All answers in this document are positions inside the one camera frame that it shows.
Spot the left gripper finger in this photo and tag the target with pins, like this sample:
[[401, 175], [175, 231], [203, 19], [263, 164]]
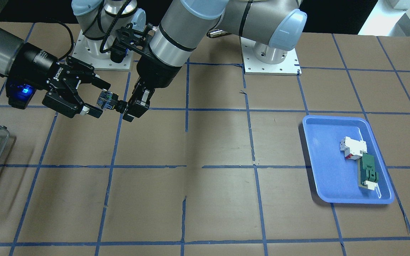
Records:
[[133, 110]]

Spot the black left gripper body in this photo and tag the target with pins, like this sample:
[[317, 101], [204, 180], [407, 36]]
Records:
[[147, 71]]

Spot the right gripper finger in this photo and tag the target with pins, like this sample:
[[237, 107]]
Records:
[[97, 82], [93, 111]]

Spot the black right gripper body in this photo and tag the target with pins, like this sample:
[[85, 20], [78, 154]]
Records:
[[37, 65]]

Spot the red emergency stop button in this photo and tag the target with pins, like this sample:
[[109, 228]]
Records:
[[107, 100]]

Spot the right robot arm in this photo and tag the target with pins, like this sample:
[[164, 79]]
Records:
[[98, 19]]

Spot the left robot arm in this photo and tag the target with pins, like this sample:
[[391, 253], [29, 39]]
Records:
[[275, 23]]

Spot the blue plastic tray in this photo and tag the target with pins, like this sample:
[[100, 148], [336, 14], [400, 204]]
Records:
[[336, 178]]

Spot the white circuit breaker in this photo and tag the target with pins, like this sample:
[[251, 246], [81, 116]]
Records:
[[353, 149]]

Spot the green terminal block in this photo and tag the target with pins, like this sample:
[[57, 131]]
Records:
[[368, 176]]

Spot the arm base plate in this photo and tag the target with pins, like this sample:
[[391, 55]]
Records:
[[260, 59], [87, 51]]

